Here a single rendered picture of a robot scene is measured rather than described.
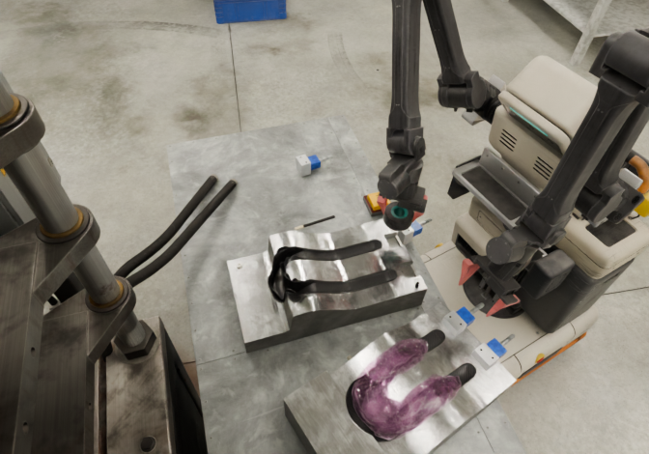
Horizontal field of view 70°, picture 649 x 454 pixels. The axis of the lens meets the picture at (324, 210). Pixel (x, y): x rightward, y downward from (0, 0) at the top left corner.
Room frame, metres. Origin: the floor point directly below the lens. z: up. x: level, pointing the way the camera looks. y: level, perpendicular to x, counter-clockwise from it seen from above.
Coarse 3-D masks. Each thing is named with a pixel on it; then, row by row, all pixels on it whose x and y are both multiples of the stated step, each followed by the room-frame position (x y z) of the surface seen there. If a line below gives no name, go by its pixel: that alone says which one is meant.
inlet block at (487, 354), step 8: (512, 336) 0.56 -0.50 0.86; (488, 344) 0.53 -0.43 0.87; (496, 344) 0.53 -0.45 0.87; (504, 344) 0.53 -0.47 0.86; (480, 352) 0.50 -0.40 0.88; (488, 352) 0.50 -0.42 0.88; (496, 352) 0.51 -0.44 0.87; (504, 352) 0.51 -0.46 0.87; (480, 360) 0.48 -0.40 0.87; (488, 360) 0.48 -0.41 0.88; (496, 360) 0.48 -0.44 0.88; (488, 368) 0.47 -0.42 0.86
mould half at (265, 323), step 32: (384, 224) 0.89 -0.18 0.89; (256, 256) 0.77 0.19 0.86; (384, 256) 0.77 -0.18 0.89; (256, 288) 0.67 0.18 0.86; (384, 288) 0.67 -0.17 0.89; (416, 288) 0.67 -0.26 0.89; (256, 320) 0.57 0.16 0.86; (288, 320) 0.57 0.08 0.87; (320, 320) 0.57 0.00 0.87; (352, 320) 0.60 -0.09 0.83
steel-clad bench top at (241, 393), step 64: (320, 128) 1.43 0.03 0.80; (192, 192) 1.06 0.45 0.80; (256, 192) 1.08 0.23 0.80; (320, 192) 1.09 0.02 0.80; (192, 256) 0.80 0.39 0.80; (192, 320) 0.59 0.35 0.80; (384, 320) 0.62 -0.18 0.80; (256, 384) 0.43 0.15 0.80; (256, 448) 0.28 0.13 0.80; (448, 448) 0.30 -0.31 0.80; (512, 448) 0.30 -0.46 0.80
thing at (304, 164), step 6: (300, 156) 1.21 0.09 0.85; (306, 156) 1.21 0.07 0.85; (312, 156) 1.22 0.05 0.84; (324, 156) 1.24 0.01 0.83; (330, 156) 1.24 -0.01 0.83; (300, 162) 1.18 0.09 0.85; (306, 162) 1.18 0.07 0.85; (312, 162) 1.19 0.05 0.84; (318, 162) 1.20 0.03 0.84; (300, 168) 1.17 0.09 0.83; (306, 168) 1.17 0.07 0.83; (312, 168) 1.19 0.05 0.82; (300, 174) 1.17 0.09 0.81; (306, 174) 1.17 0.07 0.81
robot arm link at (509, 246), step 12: (516, 228) 0.63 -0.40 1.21; (528, 228) 0.65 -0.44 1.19; (492, 240) 0.60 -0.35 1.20; (504, 240) 0.59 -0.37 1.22; (516, 240) 0.58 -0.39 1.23; (528, 240) 0.60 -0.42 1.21; (540, 240) 0.61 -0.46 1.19; (552, 240) 0.60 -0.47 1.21; (492, 252) 0.58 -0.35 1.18; (504, 252) 0.57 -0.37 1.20; (516, 252) 0.57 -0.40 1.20
